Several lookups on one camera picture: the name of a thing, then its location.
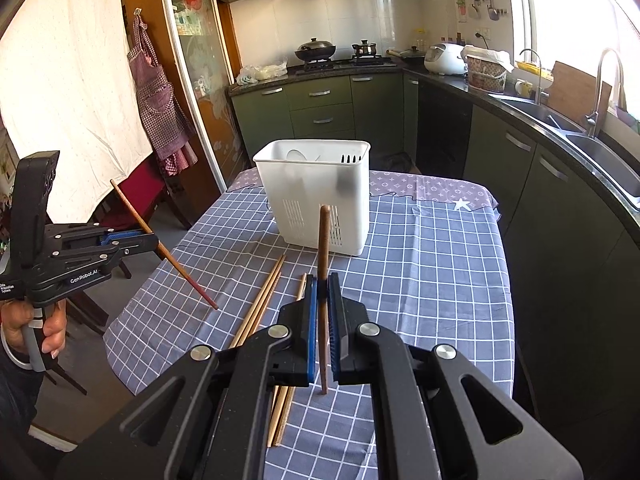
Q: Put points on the dark wooden chair red cushion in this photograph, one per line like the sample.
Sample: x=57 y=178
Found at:
x=135 y=200

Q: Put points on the reddish brown wooden chopstick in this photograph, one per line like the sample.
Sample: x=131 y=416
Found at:
x=190 y=280

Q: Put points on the black wok with lid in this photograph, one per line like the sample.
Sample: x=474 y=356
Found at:
x=315 y=51

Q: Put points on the seasoning bottles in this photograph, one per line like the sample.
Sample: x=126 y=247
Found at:
x=419 y=40

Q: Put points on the light wooden chopstick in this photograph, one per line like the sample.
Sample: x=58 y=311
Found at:
x=300 y=287
x=267 y=282
x=260 y=305
x=303 y=285

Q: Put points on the frying pan with glass lid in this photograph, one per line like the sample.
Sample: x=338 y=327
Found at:
x=411 y=54

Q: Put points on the wooden cutting board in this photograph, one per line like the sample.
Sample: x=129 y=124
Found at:
x=575 y=90

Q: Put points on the purple checked apron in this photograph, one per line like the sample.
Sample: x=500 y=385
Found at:
x=155 y=105

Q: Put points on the kitchen window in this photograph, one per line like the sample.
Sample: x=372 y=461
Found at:
x=575 y=10

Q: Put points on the person's left forearm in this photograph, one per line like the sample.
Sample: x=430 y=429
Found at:
x=15 y=395

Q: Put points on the clear plastic bag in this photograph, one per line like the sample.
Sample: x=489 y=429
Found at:
x=260 y=74

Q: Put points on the tall chrome faucet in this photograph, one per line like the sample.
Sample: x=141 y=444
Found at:
x=595 y=110

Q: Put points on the blue checkered tablecloth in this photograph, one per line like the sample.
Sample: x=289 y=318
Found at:
x=430 y=285

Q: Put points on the green lower kitchen cabinets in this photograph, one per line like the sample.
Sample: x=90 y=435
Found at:
x=320 y=95

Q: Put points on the steel double sink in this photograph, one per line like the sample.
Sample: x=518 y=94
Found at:
x=600 y=155

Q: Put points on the white wall socket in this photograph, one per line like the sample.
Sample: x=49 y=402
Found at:
x=481 y=35

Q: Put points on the person's left hand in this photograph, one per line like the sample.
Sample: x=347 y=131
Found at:
x=12 y=325

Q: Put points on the dark brown wooden chopstick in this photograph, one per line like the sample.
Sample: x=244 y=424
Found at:
x=324 y=240

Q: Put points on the dark stone kitchen countertop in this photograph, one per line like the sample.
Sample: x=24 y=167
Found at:
x=442 y=79

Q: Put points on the white rice cooker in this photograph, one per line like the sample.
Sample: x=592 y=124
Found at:
x=445 y=59

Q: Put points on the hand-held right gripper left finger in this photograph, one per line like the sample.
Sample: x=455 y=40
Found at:
x=312 y=330

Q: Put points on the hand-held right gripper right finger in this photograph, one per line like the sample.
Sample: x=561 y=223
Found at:
x=336 y=330

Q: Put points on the small chrome faucet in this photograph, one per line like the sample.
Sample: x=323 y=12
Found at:
x=539 y=80

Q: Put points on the white plastic utensil holder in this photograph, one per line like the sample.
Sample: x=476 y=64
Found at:
x=310 y=195

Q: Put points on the yellow sponge holder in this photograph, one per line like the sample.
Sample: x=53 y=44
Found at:
x=527 y=66

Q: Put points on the yellow mug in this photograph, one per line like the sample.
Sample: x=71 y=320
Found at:
x=523 y=90

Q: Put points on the frosted floral glass sliding door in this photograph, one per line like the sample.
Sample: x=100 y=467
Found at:
x=200 y=60

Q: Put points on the wall utensil rack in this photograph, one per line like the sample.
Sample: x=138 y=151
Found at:
x=492 y=7

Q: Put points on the black gas stove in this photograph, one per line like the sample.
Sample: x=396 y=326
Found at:
x=345 y=64

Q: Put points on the white hanging sheet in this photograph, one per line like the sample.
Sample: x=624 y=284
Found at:
x=65 y=85

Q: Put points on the patterned basket with white bag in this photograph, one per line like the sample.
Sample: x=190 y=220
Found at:
x=485 y=72

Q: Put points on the dark cloth on floor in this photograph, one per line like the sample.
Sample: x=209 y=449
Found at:
x=400 y=162

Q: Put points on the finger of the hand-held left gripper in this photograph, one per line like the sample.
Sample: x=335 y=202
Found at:
x=120 y=237
x=112 y=254

